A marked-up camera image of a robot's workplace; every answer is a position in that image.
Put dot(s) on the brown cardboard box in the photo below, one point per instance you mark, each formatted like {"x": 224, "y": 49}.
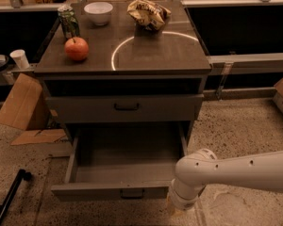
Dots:
{"x": 25, "y": 107}

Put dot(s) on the grey top drawer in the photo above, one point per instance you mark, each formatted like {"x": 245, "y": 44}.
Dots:
{"x": 125, "y": 108}

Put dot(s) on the grey drawer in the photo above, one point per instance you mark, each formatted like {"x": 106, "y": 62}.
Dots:
{"x": 122, "y": 161}
{"x": 125, "y": 108}

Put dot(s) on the white paper cup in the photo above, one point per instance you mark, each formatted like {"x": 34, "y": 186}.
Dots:
{"x": 20, "y": 58}

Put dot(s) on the white bowl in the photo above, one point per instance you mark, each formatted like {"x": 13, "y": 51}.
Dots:
{"x": 99, "y": 13}

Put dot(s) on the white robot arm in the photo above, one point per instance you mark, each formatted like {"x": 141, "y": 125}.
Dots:
{"x": 195, "y": 171}

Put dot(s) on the flat cardboard piece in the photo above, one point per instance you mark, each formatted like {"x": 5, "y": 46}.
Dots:
{"x": 40, "y": 136}

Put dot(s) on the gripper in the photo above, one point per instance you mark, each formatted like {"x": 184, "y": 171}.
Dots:
{"x": 185, "y": 201}

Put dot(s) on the grey drawer cabinet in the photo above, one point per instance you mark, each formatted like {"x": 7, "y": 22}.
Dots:
{"x": 125, "y": 60}

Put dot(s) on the clear acrylic bracket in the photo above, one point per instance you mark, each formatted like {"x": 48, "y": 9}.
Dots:
{"x": 225, "y": 73}

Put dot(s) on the crumpled chip bag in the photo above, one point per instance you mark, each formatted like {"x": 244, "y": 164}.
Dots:
{"x": 148, "y": 14}

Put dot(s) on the red apple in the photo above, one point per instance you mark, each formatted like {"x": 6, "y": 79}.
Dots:
{"x": 76, "y": 49}

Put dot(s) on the green soda can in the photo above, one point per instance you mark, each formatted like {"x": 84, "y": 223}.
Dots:
{"x": 68, "y": 21}

